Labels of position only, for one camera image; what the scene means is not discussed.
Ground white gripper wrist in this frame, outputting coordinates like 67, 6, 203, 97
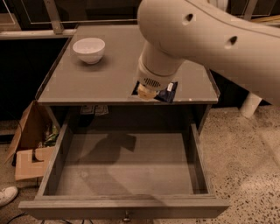
136, 41, 185, 100

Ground dark blue rxbar wrapper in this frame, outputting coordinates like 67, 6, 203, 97
132, 81, 178, 103

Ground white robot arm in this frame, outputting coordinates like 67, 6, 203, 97
137, 0, 280, 106

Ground grey cabinet with counter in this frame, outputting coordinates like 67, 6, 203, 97
34, 24, 221, 138

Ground grey open top drawer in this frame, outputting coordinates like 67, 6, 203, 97
19, 121, 229, 220

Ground metal drawer knob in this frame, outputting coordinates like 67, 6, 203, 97
122, 210, 131, 223

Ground white ceramic bowl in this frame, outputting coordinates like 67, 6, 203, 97
73, 38, 106, 64

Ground green packets in box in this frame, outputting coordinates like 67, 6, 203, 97
38, 125, 59, 148

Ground brown cardboard box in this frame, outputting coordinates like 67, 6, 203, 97
5, 101, 54, 181

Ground white sneaker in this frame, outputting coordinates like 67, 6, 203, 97
0, 186, 18, 207

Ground metal railing frame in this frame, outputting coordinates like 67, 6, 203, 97
0, 0, 280, 41

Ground black floor cable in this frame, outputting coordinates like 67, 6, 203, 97
5, 212, 30, 224

